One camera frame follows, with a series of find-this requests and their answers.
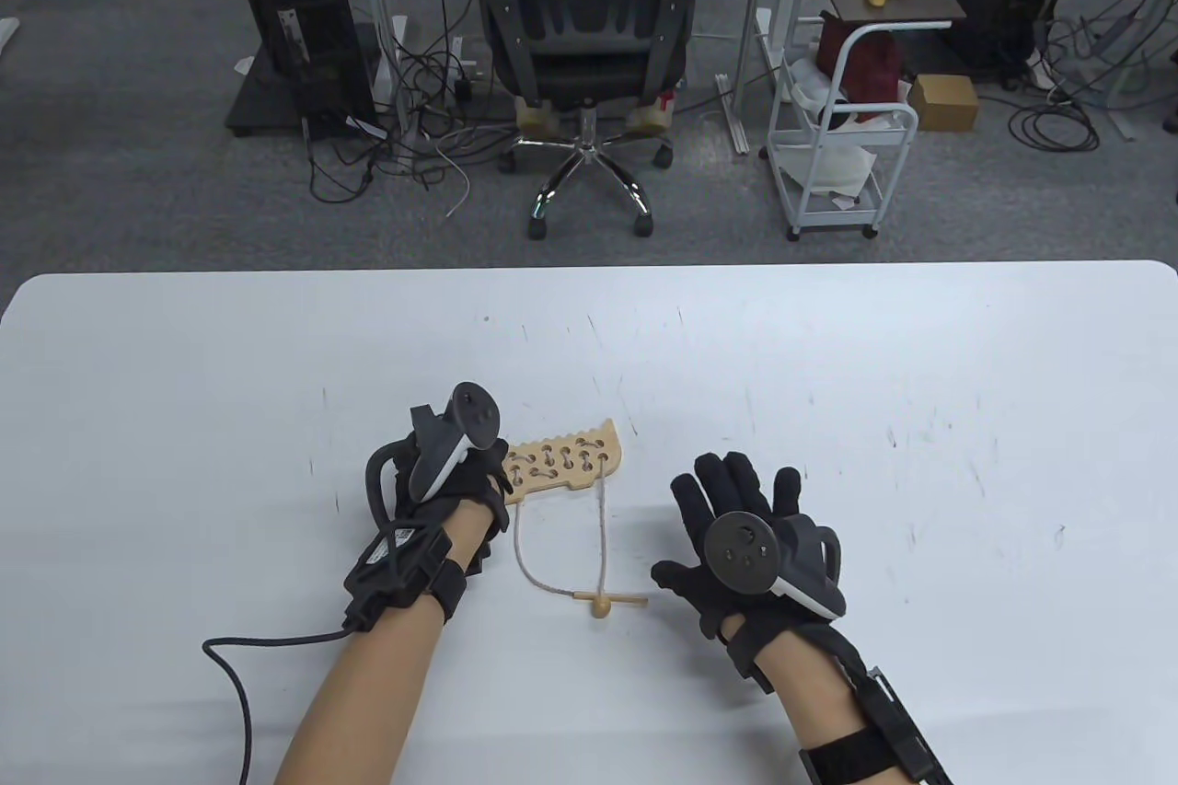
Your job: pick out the person's left hand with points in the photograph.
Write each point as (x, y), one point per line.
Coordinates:
(474, 477)

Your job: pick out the person's right hand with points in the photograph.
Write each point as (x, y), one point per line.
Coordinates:
(718, 490)

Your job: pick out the wooden crocodile lacing toy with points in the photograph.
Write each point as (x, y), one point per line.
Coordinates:
(561, 463)

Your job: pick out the round wooden bead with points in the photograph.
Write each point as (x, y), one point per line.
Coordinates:
(601, 608)

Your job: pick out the person's right forearm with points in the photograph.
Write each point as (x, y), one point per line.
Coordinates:
(819, 702)

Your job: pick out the person's left forearm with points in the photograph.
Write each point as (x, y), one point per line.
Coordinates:
(377, 693)

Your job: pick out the black and white tracking controller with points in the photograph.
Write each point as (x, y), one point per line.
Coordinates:
(741, 550)
(456, 444)

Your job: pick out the white rolling cart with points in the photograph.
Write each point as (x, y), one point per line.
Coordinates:
(828, 224)

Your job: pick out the white crumpled paper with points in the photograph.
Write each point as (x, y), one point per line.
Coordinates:
(828, 164)

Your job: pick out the brown cardboard box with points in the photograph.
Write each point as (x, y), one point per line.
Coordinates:
(943, 102)

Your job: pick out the dark red bag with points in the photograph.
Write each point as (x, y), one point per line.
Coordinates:
(870, 67)

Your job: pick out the black mesh office chair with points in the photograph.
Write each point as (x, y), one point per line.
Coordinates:
(589, 3)

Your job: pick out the black computer tower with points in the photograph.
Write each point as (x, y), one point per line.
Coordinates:
(304, 12)

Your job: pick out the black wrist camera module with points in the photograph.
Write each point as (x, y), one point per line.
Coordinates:
(750, 665)
(480, 557)

